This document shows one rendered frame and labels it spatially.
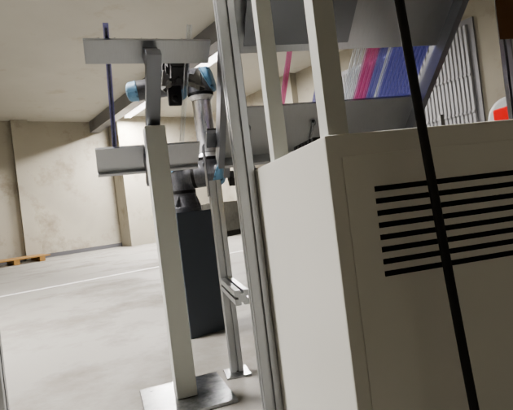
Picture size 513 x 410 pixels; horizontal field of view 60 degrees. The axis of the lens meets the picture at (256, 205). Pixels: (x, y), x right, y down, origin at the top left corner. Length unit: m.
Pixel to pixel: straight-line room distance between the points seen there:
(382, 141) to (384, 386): 0.32
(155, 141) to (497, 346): 1.00
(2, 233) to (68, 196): 1.44
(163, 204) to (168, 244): 0.12
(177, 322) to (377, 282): 0.85
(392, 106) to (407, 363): 1.11
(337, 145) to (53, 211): 9.76
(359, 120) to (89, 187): 9.17
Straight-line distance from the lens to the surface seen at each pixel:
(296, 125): 1.51
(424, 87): 1.61
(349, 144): 0.60
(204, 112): 2.06
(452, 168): 0.67
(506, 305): 0.73
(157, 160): 1.34
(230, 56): 1.02
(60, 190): 10.30
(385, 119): 1.64
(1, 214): 10.10
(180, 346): 1.38
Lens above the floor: 0.54
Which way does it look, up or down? level
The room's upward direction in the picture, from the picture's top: 7 degrees counter-clockwise
